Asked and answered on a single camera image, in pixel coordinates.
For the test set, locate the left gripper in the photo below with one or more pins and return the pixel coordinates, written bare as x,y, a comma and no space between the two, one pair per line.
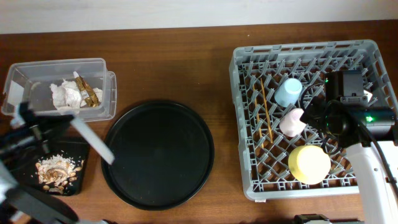
33,128

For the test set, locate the gold foil wrapper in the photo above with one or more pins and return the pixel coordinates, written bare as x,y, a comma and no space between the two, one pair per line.
86,92

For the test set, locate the clear plastic waste bin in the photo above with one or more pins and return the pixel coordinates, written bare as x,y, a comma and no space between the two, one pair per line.
30,81

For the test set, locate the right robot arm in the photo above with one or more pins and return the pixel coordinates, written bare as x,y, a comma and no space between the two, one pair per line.
367,133

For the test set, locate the light blue cup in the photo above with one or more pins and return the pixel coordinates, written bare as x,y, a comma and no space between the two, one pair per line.
288,92

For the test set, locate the wooden chopstick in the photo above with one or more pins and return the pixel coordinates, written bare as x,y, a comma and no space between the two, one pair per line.
267,112
257,114

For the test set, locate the round black serving tray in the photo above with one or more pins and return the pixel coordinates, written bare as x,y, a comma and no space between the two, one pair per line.
164,153

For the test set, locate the black rectangular tray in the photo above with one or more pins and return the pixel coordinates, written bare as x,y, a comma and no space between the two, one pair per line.
72,146

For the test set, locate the grey dishwasher rack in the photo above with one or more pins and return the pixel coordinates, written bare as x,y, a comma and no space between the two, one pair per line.
265,172

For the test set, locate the pink cup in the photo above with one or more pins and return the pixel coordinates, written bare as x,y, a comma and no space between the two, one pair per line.
291,125

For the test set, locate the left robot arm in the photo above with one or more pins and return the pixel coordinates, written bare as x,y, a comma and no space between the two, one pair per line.
40,206

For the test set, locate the white tissue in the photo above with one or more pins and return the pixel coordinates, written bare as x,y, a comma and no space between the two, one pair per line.
67,96

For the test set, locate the food scraps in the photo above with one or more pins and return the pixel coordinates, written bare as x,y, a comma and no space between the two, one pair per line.
59,174

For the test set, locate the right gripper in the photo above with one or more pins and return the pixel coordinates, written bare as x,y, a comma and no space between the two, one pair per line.
313,113

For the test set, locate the grey plate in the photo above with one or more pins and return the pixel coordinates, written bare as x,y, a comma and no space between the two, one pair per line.
92,138

